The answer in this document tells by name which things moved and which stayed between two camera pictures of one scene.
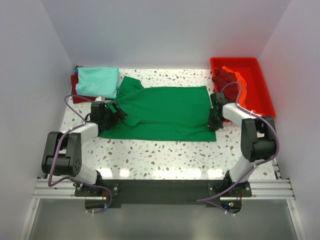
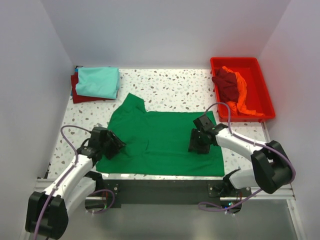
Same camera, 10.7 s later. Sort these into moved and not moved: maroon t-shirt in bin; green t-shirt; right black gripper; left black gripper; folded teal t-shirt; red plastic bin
Moved: green t-shirt; left black gripper; right black gripper
Not moved: red plastic bin; maroon t-shirt in bin; folded teal t-shirt
